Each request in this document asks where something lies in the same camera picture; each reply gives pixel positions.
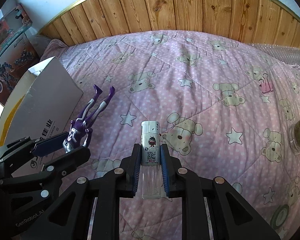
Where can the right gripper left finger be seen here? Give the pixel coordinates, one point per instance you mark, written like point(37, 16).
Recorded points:
point(90, 208)

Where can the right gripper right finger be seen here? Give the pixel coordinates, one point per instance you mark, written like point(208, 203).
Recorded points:
point(211, 208)

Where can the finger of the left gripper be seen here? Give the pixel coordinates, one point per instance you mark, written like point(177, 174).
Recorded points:
point(65, 164)
point(26, 148)

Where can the purple action figure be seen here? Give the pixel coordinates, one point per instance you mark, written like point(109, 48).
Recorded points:
point(80, 133)

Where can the white lighter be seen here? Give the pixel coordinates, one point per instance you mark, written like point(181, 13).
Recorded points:
point(151, 177)

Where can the white cardboard box yellow tape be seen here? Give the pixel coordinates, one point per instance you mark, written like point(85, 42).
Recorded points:
point(41, 103)

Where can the green tape roll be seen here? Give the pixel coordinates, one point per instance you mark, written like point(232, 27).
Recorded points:
point(279, 216)

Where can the robot toy box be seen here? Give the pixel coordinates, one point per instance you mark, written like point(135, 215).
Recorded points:
point(17, 58)

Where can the pink bear quilt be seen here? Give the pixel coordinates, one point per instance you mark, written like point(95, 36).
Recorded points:
point(204, 92)

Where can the red teal toy box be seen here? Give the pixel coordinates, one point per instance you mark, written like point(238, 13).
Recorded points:
point(12, 25)

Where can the pink binder clip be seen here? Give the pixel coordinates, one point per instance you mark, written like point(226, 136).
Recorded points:
point(265, 84)

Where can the bubble wrap roll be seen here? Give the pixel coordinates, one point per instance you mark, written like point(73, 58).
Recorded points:
point(288, 55)

